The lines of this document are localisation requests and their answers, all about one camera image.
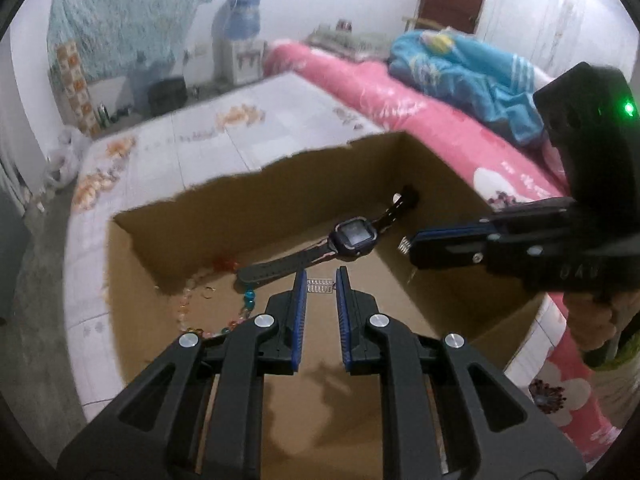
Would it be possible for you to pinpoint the blue water bottle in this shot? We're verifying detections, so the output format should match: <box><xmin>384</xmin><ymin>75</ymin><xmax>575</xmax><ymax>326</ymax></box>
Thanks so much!
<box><xmin>215</xmin><ymin>0</ymin><xmax>263</xmax><ymax>43</ymax></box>

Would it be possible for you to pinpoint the dark grey furniture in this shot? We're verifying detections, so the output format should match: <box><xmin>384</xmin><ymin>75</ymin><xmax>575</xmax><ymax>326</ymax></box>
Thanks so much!
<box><xmin>0</xmin><ymin>190</ymin><xmax>26</xmax><ymax>321</ymax></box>

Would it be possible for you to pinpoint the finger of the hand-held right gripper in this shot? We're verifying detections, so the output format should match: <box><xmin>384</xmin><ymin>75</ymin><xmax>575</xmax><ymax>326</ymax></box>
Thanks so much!
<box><xmin>412</xmin><ymin>197</ymin><xmax>578</xmax><ymax>242</ymax></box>
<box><xmin>409</xmin><ymin>236</ymin><xmax>495</xmax><ymax>271</ymax></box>

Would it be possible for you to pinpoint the orange patterned cloth strip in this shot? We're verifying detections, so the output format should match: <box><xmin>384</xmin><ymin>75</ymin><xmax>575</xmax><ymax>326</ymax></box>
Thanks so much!
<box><xmin>55</xmin><ymin>42</ymin><xmax>96</xmax><ymax>136</ymax></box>

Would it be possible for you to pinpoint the black waste bin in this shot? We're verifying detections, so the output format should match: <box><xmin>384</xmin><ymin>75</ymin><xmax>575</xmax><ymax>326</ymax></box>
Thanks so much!
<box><xmin>149</xmin><ymin>76</ymin><xmax>190</xmax><ymax>117</ymax></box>

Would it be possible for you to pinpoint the blue printed blanket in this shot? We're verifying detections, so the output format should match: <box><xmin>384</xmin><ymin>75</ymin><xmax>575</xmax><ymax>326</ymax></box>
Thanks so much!
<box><xmin>387</xmin><ymin>30</ymin><xmax>556</xmax><ymax>146</ymax></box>

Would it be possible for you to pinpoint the person's right hand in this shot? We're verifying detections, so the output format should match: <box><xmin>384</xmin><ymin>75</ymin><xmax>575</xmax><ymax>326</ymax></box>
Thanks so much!
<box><xmin>564</xmin><ymin>290</ymin><xmax>640</xmax><ymax>366</ymax></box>

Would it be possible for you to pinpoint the white plastic bag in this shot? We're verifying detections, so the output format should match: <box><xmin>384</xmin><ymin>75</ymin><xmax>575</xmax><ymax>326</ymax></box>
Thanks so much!
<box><xmin>47</xmin><ymin>127</ymin><xmax>83</xmax><ymax>191</ymax></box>

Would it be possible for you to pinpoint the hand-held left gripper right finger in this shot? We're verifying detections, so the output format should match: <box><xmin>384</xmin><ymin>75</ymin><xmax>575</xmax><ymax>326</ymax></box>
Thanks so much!
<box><xmin>335</xmin><ymin>266</ymin><xmax>586</xmax><ymax>480</ymax></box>

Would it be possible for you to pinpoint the teal patterned curtain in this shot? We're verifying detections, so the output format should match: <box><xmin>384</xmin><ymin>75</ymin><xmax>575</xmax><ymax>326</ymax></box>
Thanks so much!
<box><xmin>47</xmin><ymin>0</ymin><xmax>216</xmax><ymax>83</ymax></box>

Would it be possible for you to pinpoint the grey cloth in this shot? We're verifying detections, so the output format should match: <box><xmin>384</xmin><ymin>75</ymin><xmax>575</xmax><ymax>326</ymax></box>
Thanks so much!
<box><xmin>305</xmin><ymin>22</ymin><xmax>396</xmax><ymax>61</ymax></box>

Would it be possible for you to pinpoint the black digital wrist watch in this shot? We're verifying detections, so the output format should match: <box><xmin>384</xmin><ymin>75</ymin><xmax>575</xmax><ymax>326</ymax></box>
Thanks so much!
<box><xmin>236</xmin><ymin>186</ymin><xmax>421</xmax><ymax>292</ymax></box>

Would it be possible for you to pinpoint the colourful bead necklace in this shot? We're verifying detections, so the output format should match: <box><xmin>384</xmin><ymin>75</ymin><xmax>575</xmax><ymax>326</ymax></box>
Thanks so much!
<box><xmin>175</xmin><ymin>255</ymin><xmax>258</xmax><ymax>341</ymax></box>

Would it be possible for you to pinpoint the white panelled wardrobe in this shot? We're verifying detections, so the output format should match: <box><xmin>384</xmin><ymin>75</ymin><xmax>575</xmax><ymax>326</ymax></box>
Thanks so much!
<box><xmin>475</xmin><ymin>0</ymin><xmax>623</xmax><ymax>88</ymax></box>

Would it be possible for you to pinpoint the floral checked tablecloth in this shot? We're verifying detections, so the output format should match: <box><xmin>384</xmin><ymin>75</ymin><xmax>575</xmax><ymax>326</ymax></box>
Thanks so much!
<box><xmin>62</xmin><ymin>72</ymin><xmax>551</xmax><ymax>411</ymax></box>

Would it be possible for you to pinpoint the white water dispenser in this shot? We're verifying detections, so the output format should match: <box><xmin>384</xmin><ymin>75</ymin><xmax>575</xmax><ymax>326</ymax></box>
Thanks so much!
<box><xmin>212</xmin><ymin>40</ymin><xmax>266</xmax><ymax>86</ymax></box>

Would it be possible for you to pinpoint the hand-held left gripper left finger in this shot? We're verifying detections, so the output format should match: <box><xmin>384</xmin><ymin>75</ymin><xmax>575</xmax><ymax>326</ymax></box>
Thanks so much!
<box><xmin>57</xmin><ymin>269</ymin><xmax>308</xmax><ymax>480</ymax></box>

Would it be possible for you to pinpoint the pink floral bed sheet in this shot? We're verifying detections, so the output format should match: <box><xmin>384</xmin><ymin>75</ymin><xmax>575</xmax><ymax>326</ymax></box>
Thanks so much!
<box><xmin>262</xmin><ymin>40</ymin><xmax>631</xmax><ymax>461</ymax></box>

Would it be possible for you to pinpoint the brown cardboard box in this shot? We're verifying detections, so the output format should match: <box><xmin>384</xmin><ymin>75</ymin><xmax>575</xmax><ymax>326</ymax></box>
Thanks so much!
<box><xmin>105</xmin><ymin>130</ymin><xmax>551</xmax><ymax>480</ymax></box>

